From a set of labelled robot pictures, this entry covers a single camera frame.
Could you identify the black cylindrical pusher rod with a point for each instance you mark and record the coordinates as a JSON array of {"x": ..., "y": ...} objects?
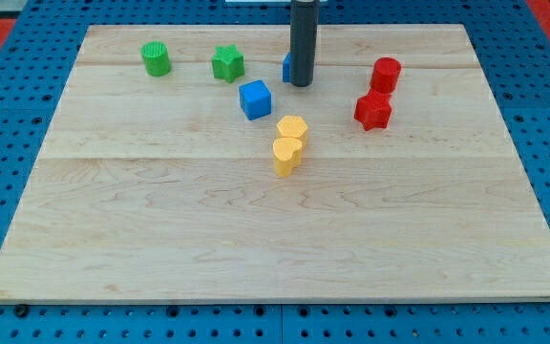
[{"x": 303, "y": 35}]

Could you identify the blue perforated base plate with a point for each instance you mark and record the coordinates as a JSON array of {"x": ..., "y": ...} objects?
[{"x": 37, "y": 58}]

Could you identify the green cylinder block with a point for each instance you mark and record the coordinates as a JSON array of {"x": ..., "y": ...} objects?
[{"x": 156, "y": 59}]

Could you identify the yellow heart block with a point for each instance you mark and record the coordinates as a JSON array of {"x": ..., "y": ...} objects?
[{"x": 287, "y": 154}]

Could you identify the red star block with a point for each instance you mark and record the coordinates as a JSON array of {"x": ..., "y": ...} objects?
[{"x": 373, "y": 110}]

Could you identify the blue triangle block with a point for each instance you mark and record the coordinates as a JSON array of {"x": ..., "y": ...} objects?
[{"x": 286, "y": 69}]

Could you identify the red cylinder block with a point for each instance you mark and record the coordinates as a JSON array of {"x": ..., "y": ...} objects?
[{"x": 385, "y": 74}]

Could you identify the green star block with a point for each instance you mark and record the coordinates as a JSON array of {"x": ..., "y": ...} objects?
[{"x": 227, "y": 63}]

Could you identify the blue cube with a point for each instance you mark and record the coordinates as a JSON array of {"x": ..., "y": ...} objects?
[{"x": 255, "y": 99}]

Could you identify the light wooden board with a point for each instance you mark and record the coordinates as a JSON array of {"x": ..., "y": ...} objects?
[{"x": 159, "y": 190}]

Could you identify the yellow hexagon block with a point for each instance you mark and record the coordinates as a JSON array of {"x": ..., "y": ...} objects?
[{"x": 292, "y": 127}]

